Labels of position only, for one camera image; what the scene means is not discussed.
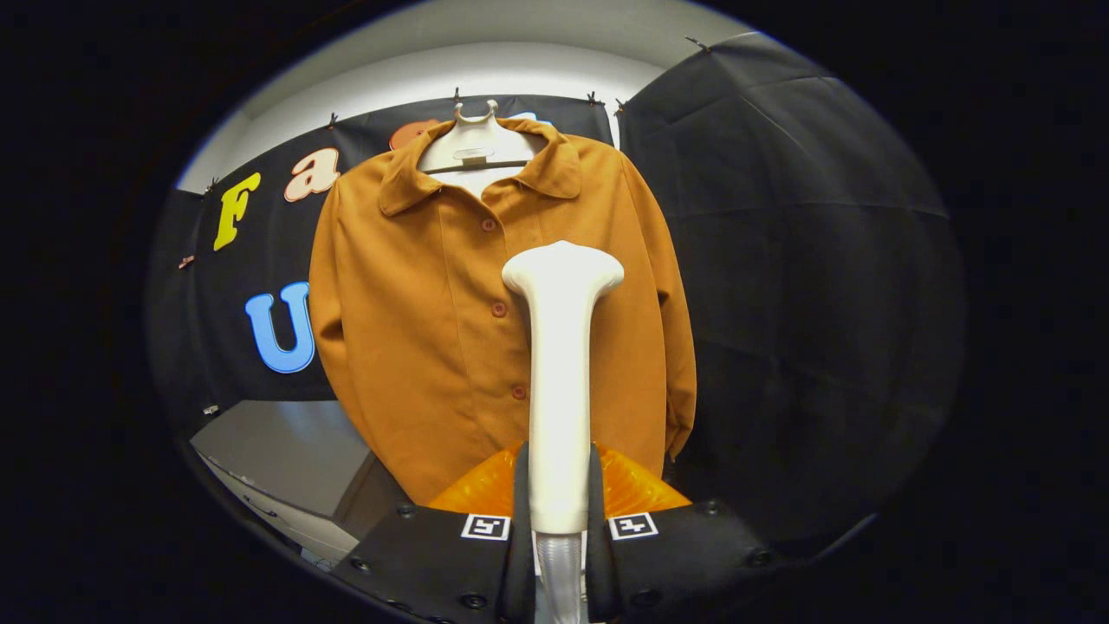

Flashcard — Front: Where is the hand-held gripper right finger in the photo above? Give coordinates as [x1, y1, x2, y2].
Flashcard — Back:
[586, 442, 785, 624]

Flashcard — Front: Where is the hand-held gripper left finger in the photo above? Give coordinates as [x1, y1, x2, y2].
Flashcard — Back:
[329, 442, 538, 624]

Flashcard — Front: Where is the white garment steamer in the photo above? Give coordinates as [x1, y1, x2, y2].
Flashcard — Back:
[502, 241, 626, 624]

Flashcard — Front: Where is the orange button-up shirt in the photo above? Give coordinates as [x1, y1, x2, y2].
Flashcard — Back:
[308, 117, 698, 506]

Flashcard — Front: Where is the white garment hanger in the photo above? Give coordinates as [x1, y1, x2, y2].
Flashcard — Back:
[418, 100, 548, 198]

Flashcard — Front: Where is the grey cabinet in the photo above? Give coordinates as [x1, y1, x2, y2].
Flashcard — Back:
[189, 399, 412, 564]

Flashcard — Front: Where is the row of black cloth clips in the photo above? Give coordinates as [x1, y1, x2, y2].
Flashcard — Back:
[204, 35, 710, 193]

